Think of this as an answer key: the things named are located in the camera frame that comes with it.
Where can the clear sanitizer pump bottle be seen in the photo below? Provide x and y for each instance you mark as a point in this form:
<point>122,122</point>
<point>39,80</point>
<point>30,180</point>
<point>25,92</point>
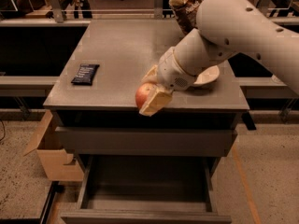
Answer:
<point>277,80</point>

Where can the metal railing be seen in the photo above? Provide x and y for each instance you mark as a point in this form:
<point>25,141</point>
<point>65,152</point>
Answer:
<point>84,9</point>

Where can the red apple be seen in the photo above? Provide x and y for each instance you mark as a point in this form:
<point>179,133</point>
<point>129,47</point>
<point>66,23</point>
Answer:
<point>142,93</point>

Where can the brown chip bag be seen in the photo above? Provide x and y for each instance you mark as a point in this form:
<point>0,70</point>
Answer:
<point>185,13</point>

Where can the white bowl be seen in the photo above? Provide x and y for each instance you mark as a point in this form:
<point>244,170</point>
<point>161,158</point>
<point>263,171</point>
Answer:
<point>208,76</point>

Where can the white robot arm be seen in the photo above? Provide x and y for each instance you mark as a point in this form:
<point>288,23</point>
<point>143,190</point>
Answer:
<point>223,29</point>

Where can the closed top drawer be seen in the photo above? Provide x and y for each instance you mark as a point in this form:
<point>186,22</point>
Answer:
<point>146,142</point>

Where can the dark blue snack bar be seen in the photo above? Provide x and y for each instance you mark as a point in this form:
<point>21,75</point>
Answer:
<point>85,74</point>

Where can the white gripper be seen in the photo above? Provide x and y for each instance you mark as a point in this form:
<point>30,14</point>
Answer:
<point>170,69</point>

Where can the grey drawer cabinet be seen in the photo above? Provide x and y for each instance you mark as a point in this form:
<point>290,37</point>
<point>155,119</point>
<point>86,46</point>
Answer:
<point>125,51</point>

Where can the cardboard box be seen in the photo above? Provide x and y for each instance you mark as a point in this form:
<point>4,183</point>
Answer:
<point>56,162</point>

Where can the open middle drawer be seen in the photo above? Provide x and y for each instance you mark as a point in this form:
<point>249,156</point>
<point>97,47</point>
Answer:
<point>146,190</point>

